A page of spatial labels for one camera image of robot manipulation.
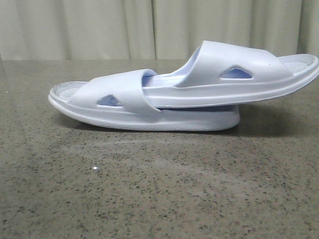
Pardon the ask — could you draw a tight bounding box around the beige curtain right panel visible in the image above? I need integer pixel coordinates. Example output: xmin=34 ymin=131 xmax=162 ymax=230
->
xmin=152 ymin=0 xmax=319 ymax=59

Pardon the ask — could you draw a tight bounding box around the beige curtain panel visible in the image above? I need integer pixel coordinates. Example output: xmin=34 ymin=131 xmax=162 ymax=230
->
xmin=152 ymin=0 xmax=319 ymax=59
xmin=0 ymin=0 xmax=156 ymax=60

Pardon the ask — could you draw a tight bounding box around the beige curtain left panel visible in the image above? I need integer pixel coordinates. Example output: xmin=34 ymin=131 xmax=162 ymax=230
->
xmin=0 ymin=0 xmax=156 ymax=60

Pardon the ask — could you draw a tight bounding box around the light blue slipper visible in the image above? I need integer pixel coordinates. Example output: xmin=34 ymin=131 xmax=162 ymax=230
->
xmin=48 ymin=69 xmax=240 ymax=131
xmin=142 ymin=41 xmax=319 ymax=108

